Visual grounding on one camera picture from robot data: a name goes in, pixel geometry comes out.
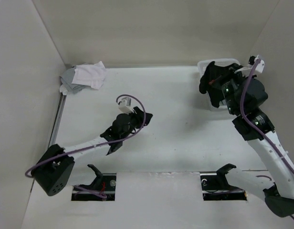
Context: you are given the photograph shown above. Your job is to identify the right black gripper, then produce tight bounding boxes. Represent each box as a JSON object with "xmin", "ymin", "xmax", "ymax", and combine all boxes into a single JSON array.
[{"xmin": 210, "ymin": 62, "xmax": 248, "ymax": 115}]

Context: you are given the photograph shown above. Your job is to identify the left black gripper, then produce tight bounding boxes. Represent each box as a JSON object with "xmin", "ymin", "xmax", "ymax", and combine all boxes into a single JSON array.
[{"xmin": 121, "ymin": 107, "xmax": 152, "ymax": 141}]

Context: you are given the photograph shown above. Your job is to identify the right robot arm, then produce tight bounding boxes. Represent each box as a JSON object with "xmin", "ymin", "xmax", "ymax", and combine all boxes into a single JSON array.
[{"xmin": 199, "ymin": 56, "xmax": 294, "ymax": 218}]

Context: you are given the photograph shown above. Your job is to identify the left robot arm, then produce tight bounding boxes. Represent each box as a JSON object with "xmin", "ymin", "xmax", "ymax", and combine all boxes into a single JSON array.
[{"xmin": 31, "ymin": 106, "xmax": 153, "ymax": 198}]

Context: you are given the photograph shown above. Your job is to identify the folded white tank top underneath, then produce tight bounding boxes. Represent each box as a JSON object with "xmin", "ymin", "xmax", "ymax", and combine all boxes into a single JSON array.
[{"xmin": 59, "ymin": 84, "xmax": 68, "ymax": 96}]

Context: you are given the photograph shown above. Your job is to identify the folded grey tank top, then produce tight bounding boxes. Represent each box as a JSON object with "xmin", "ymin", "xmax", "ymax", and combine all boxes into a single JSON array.
[{"xmin": 60, "ymin": 67, "xmax": 86, "ymax": 94}]

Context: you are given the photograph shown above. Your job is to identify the white plastic laundry basket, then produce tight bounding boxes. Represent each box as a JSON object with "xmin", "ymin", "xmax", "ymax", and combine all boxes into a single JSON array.
[{"xmin": 197, "ymin": 58, "xmax": 240, "ymax": 112}]

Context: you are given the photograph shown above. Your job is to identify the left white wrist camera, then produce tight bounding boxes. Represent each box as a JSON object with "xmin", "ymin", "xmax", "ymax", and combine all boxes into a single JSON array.
[{"xmin": 117, "ymin": 96, "xmax": 134, "ymax": 114}]

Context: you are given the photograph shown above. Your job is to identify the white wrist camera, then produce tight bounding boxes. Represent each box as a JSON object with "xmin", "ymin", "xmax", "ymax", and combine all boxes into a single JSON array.
[
  {"xmin": 117, "ymin": 96, "xmax": 134, "ymax": 114},
  {"xmin": 234, "ymin": 54, "xmax": 266, "ymax": 73}
]

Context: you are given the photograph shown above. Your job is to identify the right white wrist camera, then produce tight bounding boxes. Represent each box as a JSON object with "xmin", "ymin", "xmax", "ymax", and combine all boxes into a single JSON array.
[{"xmin": 234, "ymin": 54, "xmax": 266, "ymax": 73}]

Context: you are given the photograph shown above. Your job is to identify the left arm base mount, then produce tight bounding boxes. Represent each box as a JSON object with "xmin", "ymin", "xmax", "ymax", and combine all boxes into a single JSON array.
[{"xmin": 71, "ymin": 164, "xmax": 117, "ymax": 201}]

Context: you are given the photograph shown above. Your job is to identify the left metal table rail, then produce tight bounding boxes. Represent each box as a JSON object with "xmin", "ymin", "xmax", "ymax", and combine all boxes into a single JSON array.
[{"xmin": 47, "ymin": 94, "xmax": 66, "ymax": 147}]

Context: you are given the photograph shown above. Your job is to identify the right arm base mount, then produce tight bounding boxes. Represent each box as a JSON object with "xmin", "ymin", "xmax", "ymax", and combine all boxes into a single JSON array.
[{"xmin": 200, "ymin": 164, "xmax": 247, "ymax": 201}]

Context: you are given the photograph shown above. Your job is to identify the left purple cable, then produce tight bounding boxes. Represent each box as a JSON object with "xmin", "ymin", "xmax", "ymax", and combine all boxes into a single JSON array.
[{"xmin": 24, "ymin": 94, "xmax": 147, "ymax": 199}]

